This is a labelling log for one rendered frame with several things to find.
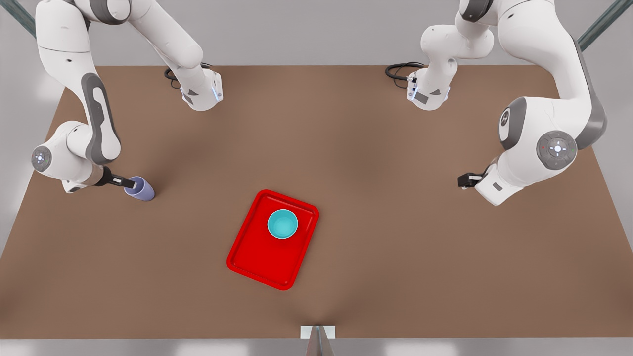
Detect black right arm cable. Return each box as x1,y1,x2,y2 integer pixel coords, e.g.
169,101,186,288
164,62,213,90

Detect silver frame post with foot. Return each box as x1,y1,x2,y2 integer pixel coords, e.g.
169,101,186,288
301,325,336,356

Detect teal bowl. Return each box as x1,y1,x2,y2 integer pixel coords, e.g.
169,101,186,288
267,209,299,240

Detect red tray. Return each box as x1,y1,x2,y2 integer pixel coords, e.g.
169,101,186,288
226,189,320,291

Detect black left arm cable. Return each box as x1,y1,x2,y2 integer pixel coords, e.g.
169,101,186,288
385,62,427,90

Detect purple cup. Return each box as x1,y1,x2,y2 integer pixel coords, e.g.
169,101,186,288
124,176,155,202

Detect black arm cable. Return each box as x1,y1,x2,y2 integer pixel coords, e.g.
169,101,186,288
385,62,427,90
164,62,213,90

